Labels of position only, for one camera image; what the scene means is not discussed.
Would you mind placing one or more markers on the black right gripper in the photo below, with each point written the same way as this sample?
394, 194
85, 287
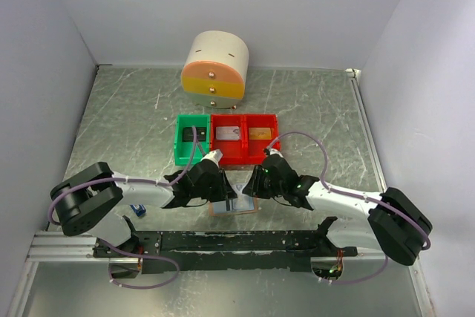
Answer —
253, 188

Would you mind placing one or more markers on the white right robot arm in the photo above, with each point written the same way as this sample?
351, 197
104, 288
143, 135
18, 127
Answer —
387, 221

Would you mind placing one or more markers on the card with magnetic stripe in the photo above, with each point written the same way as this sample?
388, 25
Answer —
227, 133

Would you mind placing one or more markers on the middle red plastic bin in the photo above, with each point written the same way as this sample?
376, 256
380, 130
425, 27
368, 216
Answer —
233, 151

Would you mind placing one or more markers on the right red plastic bin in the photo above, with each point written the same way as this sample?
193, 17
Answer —
253, 149

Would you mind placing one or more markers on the blue black lighter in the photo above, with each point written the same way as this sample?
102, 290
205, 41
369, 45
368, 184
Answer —
138, 209

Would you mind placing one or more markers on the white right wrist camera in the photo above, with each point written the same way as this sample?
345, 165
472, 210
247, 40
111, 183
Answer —
269, 152

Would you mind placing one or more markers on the red plastic bin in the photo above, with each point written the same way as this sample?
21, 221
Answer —
253, 149
233, 151

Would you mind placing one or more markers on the black credit card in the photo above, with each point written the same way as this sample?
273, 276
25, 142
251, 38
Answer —
194, 134

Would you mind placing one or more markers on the tan leather card holder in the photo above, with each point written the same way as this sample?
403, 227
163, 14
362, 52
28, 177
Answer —
243, 204

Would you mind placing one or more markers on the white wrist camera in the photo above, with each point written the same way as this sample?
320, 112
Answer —
214, 156
269, 152

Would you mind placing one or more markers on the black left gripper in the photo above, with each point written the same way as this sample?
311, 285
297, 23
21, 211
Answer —
225, 191

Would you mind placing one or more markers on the green plastic bin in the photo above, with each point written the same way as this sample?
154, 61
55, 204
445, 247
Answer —
182, 150

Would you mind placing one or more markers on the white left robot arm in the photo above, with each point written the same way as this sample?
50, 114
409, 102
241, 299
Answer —
85, 202

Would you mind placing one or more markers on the aluminium frame rail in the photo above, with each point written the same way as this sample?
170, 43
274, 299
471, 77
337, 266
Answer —
54, 246

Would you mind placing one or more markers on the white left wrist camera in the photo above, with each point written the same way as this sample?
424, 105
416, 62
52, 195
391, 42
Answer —
214, 156

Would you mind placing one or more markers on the gold credit card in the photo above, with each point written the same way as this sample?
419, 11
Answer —
261, 133

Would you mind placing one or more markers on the round cream drawer cabinet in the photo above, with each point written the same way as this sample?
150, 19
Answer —
214, 74

